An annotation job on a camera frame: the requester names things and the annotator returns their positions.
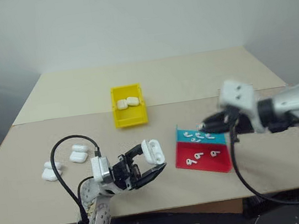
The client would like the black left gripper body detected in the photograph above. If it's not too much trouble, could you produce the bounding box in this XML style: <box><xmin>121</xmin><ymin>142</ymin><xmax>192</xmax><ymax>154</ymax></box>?
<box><xmin>107</xmin><ymin>150</ymin><xmax>145</xmax><ymax>193</ymax></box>

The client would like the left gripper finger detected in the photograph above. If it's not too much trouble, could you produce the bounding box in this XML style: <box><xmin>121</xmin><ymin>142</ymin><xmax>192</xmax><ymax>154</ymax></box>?
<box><xmin>116</xmin><ymin>142</ymin><xmax>146</xmax><ymax>162</ymax></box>
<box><xmin>130</xmin><ymin>162</ymin><xmax>171</xmax><ymax>190</ymax></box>

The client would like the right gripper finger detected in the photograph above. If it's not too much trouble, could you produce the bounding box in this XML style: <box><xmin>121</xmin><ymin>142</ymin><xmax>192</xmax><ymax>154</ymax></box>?
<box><xmin>196</xmin><ymin>109</ymin><xmax>227</xmax><ymax>130</ymax></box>
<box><xmin>202</xmin><ymin>119</ymin><xmax>230</xmax><ymax>136</ymax></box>

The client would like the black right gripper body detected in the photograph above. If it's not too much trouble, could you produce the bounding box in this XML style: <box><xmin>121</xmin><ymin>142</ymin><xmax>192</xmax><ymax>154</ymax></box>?
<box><xmin>220</xmin><ymin>103</ymin><xmax>250</xmax><ymax>135</ymax></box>

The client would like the white earbud case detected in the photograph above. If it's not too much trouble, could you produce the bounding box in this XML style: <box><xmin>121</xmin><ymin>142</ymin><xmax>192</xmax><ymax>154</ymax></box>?
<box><xmin>125</xmin><ymin>95</ymin><xmax>141</xmax><ymax>108</ymax></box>
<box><xmin>116</xmin><ymin>99</ymin><xmax>129</xmax><ymax>111</ymax></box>
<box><xmin>40</xmin><ymin>167</ymin><xmax>65</xmax><ymax>184</ymax></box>
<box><xmin>68</xmin><ymin>150</ymin><xmax>89</xmax><ymax>166</ymax></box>
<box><xmin>140</xmin><ymin>136</ymin><xmax>167</xmax><ymax>167</ymax></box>
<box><xmin>43</xmin><ymin>159</ymin><xmax>63</xmax><ymax>172</ymax></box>
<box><xmin>71</xmin><ymin>142</ymin><xmax>89</xmax><ymax>155</ymax></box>

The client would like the yellow plastic bin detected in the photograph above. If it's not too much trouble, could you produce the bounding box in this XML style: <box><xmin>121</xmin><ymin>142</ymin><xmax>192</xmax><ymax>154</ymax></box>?
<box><xmin>109</xmin><ymin>82</ymin><xmax>150</xmax><ymax>130</ymax></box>

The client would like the closed white earbud case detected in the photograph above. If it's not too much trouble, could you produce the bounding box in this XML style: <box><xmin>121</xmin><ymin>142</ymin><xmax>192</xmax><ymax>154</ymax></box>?
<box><xmin>116</xmin><ymin>99</ymin><xmax>129</xmax><ymax>111</ymax></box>
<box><xmin>71</xmin><ymin>142</ymin><xmax>89</xmax><ymax>155</ymax></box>
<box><xmin>68</xmin><ymin>150</ymin><xmax>89</xmax><ymax>166</ymax></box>
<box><xmin>43</xmin><ymin>159</ymin><xmax>63</xmax><ymax>172</ymax></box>
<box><xmin>40</xmin><ymin>167</ymin><xmax>65</xmax><ymax>184</ymax></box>
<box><xmin>125</xmin><ymin>95</ymin><xmax>141</xmax><ymax>108</ymax></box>

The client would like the red plastic tray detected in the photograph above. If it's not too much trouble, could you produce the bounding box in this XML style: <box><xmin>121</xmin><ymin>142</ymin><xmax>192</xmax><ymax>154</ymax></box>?
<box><xmin>172</xmin><ymin>134</ymin><xmax>235</xmax><ymax>180</ymax></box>

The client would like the black base block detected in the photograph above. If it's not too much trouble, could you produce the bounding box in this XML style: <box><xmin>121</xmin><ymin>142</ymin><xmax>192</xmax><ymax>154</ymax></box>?
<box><xmin>240</xmin><ymin>189</ymin><xmax>299</xmax><ymax>224</ymax></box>

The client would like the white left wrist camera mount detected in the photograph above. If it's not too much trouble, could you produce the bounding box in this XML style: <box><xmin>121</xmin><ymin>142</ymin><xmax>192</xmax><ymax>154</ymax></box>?
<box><xmin>90</xmin><ymin>154</ymin><xmax>113</xmax><ymax>183</ymax></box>

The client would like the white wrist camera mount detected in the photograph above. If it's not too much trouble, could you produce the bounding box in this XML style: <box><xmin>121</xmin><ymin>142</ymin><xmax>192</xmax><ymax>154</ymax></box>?
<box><xmin>215</xmin><ymin>75</ymin><xmax>265</xmax><ymax>139</ymax></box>
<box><xmin>90</xmin><ymin>154</ymin><xmax>113</xmax><ymax>183</ymax></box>

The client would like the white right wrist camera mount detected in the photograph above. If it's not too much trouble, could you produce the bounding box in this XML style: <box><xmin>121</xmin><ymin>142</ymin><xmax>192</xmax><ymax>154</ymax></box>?
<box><xmin>215</xmin><ymin>75</ymin><xmax>265</xmax><ymax>139</ymax></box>

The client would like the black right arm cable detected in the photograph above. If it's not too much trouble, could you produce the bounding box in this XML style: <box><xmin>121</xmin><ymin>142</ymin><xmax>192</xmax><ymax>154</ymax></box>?
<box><xmin>225</xmin><ymin>113</ymin><xmax>299</xmax><ymax>213</ymax></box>

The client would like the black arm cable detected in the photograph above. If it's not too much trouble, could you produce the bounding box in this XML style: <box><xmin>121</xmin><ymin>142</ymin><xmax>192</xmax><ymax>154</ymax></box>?
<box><xmin>225</xmin><ymin>113</ymin><xmax>299</xmax><ymax>213</ymax></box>
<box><xmin>47</xmin><ymin>131</ymin><xmax>112</xmax><ymax>224</ymax></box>

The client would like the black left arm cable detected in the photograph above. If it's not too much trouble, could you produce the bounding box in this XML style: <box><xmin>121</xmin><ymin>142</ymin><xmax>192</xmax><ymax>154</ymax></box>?
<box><xmin>47</xmin><ymin>131</ymin><xmax>112</xmax><ymax>224</ymax></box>

